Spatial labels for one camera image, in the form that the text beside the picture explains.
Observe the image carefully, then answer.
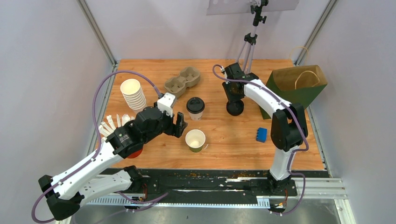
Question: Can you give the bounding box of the green paper coffee cup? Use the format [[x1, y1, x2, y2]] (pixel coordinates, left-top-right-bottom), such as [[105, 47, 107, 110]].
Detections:
[[185, 129, 206, 153]]

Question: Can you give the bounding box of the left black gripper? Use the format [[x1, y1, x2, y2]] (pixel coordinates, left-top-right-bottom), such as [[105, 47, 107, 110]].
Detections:
[[143, 102, 189, 144]]

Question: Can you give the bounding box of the black plastic cup lid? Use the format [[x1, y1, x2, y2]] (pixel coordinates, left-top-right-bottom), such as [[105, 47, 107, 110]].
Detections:
[[186, 97, 205, 114]]

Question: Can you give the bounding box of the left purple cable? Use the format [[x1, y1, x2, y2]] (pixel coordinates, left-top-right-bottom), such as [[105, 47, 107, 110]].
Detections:
[[31, 70, 163, 224]]

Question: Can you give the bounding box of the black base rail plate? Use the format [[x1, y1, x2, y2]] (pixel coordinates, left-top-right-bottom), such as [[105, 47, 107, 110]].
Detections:
[[92, 168, 330, 206]]

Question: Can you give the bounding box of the stack of black lids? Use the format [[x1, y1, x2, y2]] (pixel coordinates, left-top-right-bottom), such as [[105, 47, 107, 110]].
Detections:
[[226, 100, 244, 116]]

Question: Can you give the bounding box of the camera tripod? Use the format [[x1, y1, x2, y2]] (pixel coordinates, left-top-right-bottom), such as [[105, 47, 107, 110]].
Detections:
[[235, 0, 269, 73]]

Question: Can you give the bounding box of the stack of white paper cups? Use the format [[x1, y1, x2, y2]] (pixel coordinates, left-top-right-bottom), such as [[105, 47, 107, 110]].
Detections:
[[120, 79, 147, 113]]

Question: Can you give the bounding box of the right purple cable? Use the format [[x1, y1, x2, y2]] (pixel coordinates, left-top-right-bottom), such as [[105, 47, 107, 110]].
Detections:
[[212, 64, 310, 216]]

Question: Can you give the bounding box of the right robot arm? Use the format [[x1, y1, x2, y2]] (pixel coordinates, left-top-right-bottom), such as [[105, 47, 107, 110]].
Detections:
[[221, 63, 308, 195]]

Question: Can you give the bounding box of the cardboard cup carrier tray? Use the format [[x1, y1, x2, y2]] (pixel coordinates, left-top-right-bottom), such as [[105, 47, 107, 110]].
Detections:
[[164, 66, 201, 98]]

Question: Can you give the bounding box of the purple cable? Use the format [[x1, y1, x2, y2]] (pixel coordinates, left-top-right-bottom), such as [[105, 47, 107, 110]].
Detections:
[[212, 64, 310, 216], [31, 70, 163, 224]]

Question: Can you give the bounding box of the blue toy brick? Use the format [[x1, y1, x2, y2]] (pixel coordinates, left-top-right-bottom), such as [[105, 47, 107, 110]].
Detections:
[[256, 127, 268, 143]]

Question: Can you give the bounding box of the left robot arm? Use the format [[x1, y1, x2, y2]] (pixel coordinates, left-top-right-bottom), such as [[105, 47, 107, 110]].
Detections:
[[38, 106, 187, 221]]

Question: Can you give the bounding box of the green paper bag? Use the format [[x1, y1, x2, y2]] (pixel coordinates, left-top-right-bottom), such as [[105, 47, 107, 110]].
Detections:
[[266, 65, 327, 108]]

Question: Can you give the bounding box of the red cup holder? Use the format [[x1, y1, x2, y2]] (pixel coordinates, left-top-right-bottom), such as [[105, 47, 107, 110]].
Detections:
[[127, 149, 143, 159]]

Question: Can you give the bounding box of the white paper coffee cup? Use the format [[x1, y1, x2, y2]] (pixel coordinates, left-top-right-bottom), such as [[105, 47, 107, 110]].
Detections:
[[188, 110, 203, 120]]

